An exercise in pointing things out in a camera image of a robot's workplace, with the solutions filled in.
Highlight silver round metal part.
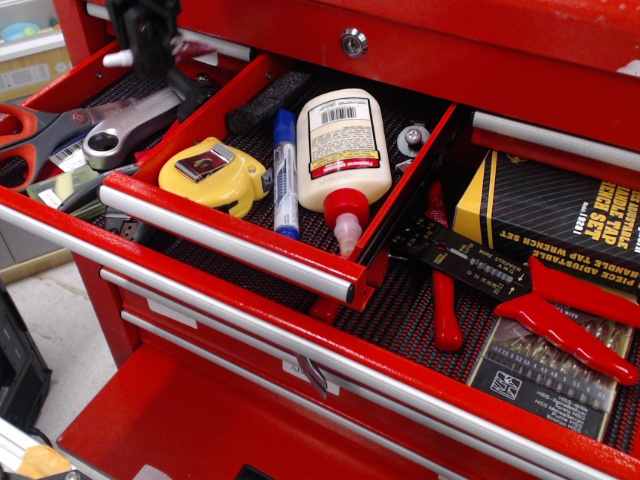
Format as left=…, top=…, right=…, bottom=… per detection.
left=396, top=124, right=431, bottom=158

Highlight red handled pliers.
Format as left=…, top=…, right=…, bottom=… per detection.
left=426, top=180, right=463, bottom=352

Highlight black foam block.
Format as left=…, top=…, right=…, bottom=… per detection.
left=226, top=71, right=312, bottom=134

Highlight red handled wire stripper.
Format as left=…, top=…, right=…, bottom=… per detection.
left=390, top=216, right=639, bottom=386

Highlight green clear plastic box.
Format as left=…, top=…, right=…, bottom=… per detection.
left=26, top=165, right=106, bottom=220

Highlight white wood glue bottle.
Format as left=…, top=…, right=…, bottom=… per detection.
left=297, top=88, right=392, bottom=257

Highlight black yellow tap wrench box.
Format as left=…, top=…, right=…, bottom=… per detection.
left=453, top=150, right=639, bottom=295

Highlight red glue tube white cap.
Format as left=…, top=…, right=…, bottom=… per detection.
left=102, top=40, right=216, bottom=70

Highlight silver cabinet lock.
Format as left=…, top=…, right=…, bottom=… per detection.
left=340, top=28, right=369, bottom=58

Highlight orange grey scissors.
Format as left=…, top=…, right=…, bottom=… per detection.
left=1, top=98, right=139, bottom=192

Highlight small red open drawer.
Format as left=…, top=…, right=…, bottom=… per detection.
left=99, top=53, right=457, bottom=311

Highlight black tool under drawer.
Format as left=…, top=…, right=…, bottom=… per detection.
left=104, top=207, right=153, bottom=243

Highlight silver ratchet wrench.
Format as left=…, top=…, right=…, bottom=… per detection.
left=82, top=88, right=182, bottom=171

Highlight black box on floor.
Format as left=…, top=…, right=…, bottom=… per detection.
left=1, top=284, right=52, bottom=430

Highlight yellow tape measure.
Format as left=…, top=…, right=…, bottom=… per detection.
left=158, top=137, right=273, bottom=218

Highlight black utility knife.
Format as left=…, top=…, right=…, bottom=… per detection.
left=167, top=67, right=221, bottom=123

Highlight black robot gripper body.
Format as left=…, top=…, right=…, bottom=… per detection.
left=106, top=0, right=181, bottom=30

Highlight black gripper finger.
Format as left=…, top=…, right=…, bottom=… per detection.
left=124, top=23, right=178, bottom=71

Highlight drill bit set case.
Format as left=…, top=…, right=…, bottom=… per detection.
left=468, top=318, right=618, bottom=441

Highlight blue white marker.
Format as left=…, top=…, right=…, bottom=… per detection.
left=273, top=109, right=299, bottom=240

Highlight red metal tool chest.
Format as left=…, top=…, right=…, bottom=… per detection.
left=1, top=1, right=639, bottom=479

